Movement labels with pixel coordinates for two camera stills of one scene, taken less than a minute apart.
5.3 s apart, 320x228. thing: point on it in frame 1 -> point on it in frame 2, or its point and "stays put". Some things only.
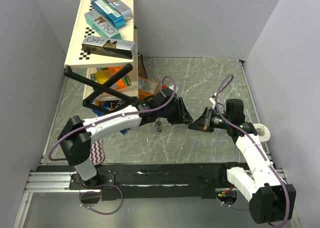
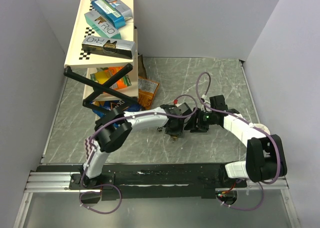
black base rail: (149, 182) stays put
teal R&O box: (102, 26) stays put
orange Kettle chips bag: (147, 88) stays put
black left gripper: (183, 115) -> (175, 132)
